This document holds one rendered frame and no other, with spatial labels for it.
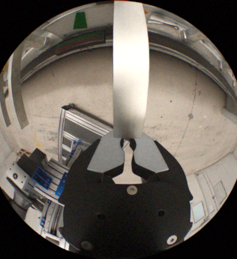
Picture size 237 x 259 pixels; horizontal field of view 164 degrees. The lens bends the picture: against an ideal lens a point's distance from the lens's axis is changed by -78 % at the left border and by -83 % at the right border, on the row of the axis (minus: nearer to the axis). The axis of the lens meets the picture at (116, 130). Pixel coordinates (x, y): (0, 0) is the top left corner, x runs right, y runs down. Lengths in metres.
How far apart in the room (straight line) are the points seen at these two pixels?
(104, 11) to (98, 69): 0.80
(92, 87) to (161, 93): 0.78
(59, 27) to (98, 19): 0.11
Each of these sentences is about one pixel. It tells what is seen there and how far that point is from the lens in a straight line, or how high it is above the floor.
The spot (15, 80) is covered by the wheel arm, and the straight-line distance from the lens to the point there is 0.25.
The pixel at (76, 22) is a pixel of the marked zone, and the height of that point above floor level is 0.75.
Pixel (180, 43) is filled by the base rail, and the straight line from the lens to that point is 0.36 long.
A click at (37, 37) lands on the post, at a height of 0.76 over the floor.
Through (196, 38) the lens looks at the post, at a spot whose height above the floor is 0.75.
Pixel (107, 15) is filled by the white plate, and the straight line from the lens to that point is 0.27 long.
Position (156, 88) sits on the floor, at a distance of 1.01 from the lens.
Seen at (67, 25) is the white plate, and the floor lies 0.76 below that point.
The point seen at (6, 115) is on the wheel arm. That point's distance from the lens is 0.49.
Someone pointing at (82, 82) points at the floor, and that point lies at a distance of 1.03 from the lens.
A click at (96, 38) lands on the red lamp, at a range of 0.28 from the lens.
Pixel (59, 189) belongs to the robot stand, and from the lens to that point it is 0.57.
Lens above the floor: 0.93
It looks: 59 degrees down
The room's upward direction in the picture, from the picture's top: 174 degrees counter-clockwise
